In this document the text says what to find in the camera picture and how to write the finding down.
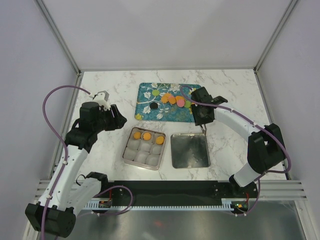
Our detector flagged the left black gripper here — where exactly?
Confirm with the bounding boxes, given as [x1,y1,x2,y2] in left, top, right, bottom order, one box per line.
[93,104,127,134]

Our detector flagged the steel kitchen tongs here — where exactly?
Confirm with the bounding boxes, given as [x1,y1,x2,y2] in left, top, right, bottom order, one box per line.
[200,124,207,135]

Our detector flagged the pink round cookie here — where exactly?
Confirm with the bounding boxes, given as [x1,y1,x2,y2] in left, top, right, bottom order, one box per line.
[176,99,185,108]

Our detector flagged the orange cookie small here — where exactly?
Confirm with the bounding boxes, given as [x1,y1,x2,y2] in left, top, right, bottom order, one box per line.
[133,131,141,140]

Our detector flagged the orange round cookie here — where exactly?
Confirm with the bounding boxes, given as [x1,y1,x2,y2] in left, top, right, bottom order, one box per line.
[155,135,165,145]

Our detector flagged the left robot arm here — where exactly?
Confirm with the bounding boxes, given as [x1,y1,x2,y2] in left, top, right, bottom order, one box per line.
[25,101,127,238]

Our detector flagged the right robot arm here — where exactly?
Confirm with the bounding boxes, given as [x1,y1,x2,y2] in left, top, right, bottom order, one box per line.
[191,87,287,198]

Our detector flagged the orange cookie in pile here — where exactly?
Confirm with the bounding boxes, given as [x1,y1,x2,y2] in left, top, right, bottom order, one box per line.
[168,96,176,105]

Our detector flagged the silver tin lid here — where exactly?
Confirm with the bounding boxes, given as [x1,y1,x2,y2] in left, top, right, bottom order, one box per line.
[170,133,211,169]

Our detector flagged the cookie tin with liners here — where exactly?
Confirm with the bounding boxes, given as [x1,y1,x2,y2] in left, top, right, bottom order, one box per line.
[122,127,167,171]

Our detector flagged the teal floral tray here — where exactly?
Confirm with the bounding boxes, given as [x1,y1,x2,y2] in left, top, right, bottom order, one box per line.
[134,82,201,123]

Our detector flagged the black round cookie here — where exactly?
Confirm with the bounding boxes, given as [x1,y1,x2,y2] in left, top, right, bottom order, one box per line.
[149,102,159,110]

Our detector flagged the light green cookie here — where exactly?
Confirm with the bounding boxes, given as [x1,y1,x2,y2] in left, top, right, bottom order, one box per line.
[152,90,160,96]

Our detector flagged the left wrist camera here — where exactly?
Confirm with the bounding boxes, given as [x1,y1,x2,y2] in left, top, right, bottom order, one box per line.
[89,90,111,111]

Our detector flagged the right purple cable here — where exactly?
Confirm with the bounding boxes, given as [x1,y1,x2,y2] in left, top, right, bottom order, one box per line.
[180,84,292,217]

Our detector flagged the purple cable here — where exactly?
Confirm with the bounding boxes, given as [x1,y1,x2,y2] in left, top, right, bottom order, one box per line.
[39,85,133,240]
[180,84,292,217]

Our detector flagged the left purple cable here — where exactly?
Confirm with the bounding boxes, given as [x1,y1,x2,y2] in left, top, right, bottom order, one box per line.
[39,85,133,240]

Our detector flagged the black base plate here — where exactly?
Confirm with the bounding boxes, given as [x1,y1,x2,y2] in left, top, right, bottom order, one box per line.
[101,180,258,206]

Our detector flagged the white cable duct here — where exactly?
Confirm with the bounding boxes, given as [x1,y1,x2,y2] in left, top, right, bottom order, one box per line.
[83,199,234,211]

